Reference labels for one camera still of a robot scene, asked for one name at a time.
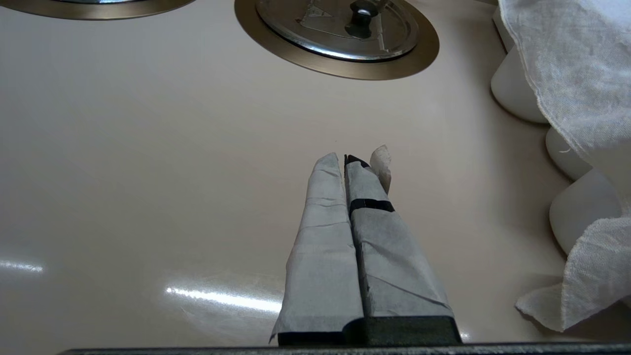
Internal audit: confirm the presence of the white round bowl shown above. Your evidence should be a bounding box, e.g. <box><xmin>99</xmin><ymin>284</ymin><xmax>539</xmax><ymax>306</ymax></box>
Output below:
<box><xmin>545</xmin><ymin>127</ymin><xmax>593</xmax><ymax>181</ymax></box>
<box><xmin>491</xmin><ymin>45</ymin><xmax>549</xmax><ymax>124</ymax></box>
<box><xmin>549</xmin><ymin>169</ymin><xmax>623</xmax><ymax>257</ymax></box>

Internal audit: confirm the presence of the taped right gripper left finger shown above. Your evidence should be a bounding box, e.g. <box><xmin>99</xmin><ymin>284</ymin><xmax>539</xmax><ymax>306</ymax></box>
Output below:
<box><xmin>269</xmin><ymin>152</ymin><xmax>366</xmax><ymax>346</ymax></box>

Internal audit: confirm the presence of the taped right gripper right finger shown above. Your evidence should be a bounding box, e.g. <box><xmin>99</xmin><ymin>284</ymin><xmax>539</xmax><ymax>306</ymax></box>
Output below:
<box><xmin>344</xmin><ymin>144</ymin><xmax>462</xmax><ymax>346</ymax></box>

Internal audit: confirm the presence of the white rectangular container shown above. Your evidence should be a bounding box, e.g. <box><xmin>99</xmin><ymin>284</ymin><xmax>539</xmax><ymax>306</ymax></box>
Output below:
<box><xmin>492</xmin><ymin>6</ymin><xmax>516</xmax><ymax>52</ymax></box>

